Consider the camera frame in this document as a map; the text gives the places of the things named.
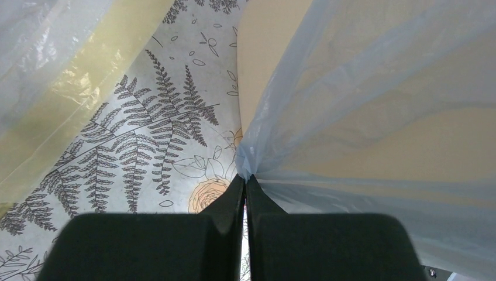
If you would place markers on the translucent white yellow trash bag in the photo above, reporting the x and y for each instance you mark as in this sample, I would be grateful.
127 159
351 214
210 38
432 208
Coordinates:
59 60

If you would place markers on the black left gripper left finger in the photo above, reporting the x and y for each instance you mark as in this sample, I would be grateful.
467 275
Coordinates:
203 246

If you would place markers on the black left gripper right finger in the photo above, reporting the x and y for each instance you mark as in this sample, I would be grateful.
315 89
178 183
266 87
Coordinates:
287 246

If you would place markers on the light blue trash bag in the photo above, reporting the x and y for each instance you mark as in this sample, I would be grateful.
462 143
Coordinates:
368 116

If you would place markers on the beige plastic trash bin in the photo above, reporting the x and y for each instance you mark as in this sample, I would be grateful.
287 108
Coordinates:
263 46

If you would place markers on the floral patterned table mat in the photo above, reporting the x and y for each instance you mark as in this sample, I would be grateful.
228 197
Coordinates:
158 137

